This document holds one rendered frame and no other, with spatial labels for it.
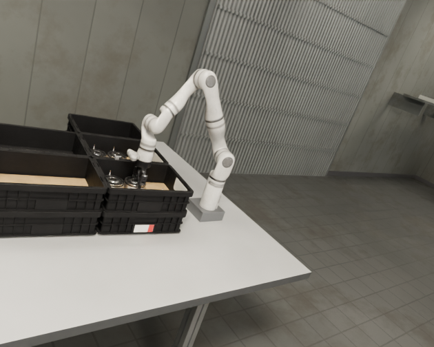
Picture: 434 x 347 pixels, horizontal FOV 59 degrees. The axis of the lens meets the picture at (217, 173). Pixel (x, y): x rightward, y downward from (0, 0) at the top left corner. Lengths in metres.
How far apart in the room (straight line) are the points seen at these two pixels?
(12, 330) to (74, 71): 2.66
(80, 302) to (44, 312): 0.12
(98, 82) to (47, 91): 0.44
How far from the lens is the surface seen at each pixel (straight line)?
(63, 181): 1.79
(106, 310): 1.37
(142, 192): 1.63
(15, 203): 1.55
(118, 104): 3.84
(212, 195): 1.98
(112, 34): 3.65
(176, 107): 1.71
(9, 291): 1.40
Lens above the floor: 1.63
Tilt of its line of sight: 20 degrees down
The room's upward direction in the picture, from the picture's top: 19 degrees clockwise
